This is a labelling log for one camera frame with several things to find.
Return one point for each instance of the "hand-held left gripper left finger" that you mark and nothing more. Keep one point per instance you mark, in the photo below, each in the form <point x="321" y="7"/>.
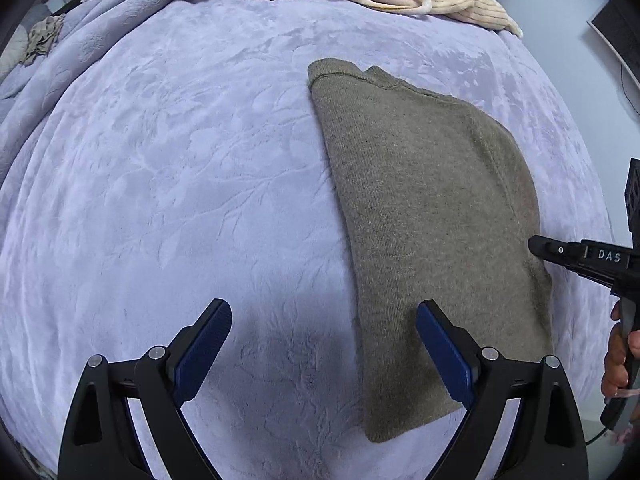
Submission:
<point x="202" y="347"/>

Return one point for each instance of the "person's right hand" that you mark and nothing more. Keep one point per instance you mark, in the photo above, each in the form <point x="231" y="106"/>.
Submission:
<point x="614" y="362"/>

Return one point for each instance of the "grey pillow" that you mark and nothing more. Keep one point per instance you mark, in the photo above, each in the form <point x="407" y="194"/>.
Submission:
<point x="11" y="57"/>

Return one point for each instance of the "olive brown knit sweater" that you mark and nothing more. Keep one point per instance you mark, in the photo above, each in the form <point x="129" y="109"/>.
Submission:
<point x="425" y="210"/>

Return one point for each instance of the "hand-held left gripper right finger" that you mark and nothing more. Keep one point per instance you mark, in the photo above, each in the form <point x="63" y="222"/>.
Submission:
<point x="445" y="347"/>

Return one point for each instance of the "crumpled beige cloth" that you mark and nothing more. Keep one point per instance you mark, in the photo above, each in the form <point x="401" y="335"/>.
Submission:
<point x="42" y="35"/>

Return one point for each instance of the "dark monitor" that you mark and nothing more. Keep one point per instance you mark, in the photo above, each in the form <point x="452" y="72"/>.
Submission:
<point x="617" y="40"/>

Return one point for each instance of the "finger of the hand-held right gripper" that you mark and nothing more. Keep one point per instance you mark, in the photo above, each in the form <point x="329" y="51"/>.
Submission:
<point x="550" y="249"/>

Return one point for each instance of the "lavender embossed blanket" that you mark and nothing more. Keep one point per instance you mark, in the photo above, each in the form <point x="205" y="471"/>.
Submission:
<point x="175" y="185"/>

